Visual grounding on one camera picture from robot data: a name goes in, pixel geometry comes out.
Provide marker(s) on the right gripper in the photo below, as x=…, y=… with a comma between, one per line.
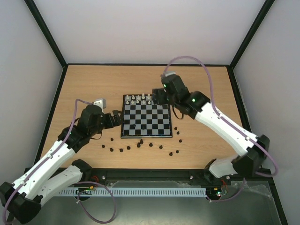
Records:
x=158, y=96

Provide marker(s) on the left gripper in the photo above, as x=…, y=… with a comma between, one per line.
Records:
x=118, y=120

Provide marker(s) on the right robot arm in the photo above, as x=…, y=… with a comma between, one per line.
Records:
x=250, y=149

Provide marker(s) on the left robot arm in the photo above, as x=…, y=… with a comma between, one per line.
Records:
x=25, y=197

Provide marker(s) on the black white chessboard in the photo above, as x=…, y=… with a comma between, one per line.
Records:
x=156, y=119

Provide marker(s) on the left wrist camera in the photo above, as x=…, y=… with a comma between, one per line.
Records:
x=101, y=102

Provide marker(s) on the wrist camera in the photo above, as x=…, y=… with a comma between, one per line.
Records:
x=101, y=102
x=167, y=74

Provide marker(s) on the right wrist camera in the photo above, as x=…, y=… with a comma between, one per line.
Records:
x=167, y=74

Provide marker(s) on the black aluminium frame rail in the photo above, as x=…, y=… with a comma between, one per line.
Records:
x=191, y=176

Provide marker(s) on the grey slotted cable duct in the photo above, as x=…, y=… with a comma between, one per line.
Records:
x=146, y=192

